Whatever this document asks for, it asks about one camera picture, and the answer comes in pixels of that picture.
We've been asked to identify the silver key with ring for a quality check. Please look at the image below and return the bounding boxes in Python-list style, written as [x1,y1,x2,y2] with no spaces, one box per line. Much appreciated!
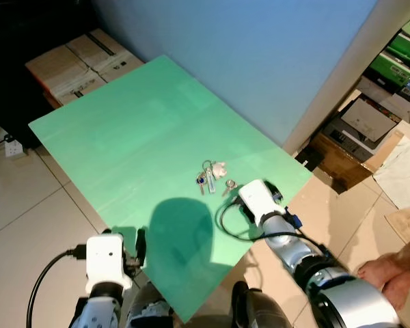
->
[222,179,239,197]

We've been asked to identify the taped cardboard box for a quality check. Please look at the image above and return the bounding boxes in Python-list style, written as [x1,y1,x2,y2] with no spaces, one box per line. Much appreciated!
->
[65,29,145,84]
[25,44,107,107]

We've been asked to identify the beige floor mat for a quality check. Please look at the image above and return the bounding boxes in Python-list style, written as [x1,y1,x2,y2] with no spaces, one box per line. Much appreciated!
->
[386,204,410,244]

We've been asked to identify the white power strip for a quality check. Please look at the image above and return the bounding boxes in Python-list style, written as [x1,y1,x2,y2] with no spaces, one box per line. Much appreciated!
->
[4,139,25,159]

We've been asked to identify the white cloth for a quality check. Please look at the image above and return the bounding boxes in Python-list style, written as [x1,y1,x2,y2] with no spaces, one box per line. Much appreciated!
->
[372,137,410,210]

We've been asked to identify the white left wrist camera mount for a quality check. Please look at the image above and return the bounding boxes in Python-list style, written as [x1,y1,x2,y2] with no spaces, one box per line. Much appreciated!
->
[86,232,134,296]

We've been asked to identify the key bunch with white plush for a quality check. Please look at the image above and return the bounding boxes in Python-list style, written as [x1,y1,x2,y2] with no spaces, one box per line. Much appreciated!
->
[195,160,229,196]

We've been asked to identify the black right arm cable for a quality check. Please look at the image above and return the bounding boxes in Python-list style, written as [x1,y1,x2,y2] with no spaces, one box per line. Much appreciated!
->
[218,202,329,255]

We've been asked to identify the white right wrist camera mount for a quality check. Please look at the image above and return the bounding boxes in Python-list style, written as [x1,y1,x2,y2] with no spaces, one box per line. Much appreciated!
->
[238,180,285,227]

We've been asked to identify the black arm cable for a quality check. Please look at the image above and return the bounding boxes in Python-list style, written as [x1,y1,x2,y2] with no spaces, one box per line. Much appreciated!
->
[218,202,329,255]
[26,247,90,328]

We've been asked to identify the person's bare foot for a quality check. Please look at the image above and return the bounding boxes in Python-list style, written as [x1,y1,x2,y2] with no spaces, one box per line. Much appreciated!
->
[359,236,410,289]
[383,272,410,310]

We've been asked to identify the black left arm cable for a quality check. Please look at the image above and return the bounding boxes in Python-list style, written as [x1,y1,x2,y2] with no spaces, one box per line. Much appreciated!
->
[26,247,90,328]

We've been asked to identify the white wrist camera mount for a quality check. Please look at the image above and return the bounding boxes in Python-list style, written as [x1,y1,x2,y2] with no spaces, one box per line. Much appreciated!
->
[86,232,134,296]
[238,180,285,227]

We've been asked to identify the grey printer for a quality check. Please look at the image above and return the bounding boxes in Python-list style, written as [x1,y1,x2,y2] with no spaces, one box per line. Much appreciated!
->
[321,96,401,162]

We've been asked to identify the small black device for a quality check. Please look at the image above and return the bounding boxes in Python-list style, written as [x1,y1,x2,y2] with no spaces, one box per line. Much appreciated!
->
[294,151,323,169]

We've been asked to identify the green box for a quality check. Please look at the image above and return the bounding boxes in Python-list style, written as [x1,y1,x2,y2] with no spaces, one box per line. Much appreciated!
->
[368,12,410,90]

